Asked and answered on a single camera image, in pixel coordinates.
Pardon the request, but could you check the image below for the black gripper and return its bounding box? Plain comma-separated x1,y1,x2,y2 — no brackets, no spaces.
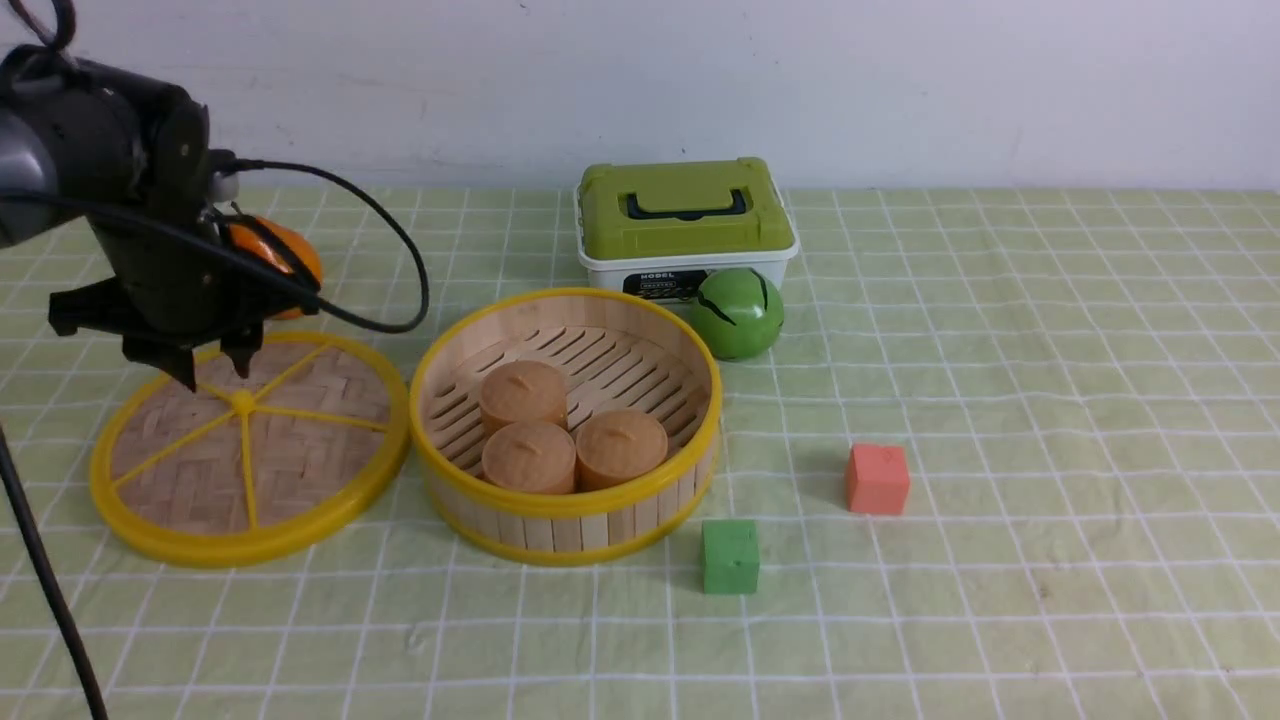
47,95,310,392

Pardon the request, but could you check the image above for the yellow-rimmed woven bamboo steamer lid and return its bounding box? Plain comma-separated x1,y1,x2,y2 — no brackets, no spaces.
88,332,410,569

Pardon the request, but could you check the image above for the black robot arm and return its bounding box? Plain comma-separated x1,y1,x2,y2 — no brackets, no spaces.
1,45,323,388

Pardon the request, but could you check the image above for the bamboo steamer basket yellow rim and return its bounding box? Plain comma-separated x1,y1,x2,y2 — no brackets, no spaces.
410,287,723,568

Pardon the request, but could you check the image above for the orange plastic pear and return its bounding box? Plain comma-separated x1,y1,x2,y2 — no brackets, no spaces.
221,214,324,292

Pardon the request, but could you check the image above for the top tan steamed bun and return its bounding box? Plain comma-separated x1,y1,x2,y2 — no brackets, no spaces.
477,360,570,436

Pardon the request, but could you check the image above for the front-left tan steamed bun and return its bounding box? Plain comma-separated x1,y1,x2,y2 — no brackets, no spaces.
481,421,577,495

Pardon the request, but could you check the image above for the front-right tan steamed bun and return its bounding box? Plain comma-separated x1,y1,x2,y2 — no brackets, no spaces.
575,409,668,493

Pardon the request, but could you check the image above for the green-lidded white storage box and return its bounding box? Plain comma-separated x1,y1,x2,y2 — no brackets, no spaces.
575,158,800,304

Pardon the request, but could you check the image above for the green ball with black cracks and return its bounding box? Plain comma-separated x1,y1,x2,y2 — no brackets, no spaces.
687,266,785,363

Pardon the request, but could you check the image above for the green foam cube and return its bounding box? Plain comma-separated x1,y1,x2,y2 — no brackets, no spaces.
701,518,760,596

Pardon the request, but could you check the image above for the red foam cube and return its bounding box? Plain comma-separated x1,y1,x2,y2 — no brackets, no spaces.
845,443,911,516

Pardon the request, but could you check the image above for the green checkered tablecloth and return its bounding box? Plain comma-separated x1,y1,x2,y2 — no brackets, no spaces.
1,190,1279,719

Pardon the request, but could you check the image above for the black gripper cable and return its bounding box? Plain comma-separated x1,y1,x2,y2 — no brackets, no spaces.
0,0,431,336

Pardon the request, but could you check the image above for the black cable at left edge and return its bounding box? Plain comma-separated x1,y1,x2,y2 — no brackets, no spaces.
0,425,110,720

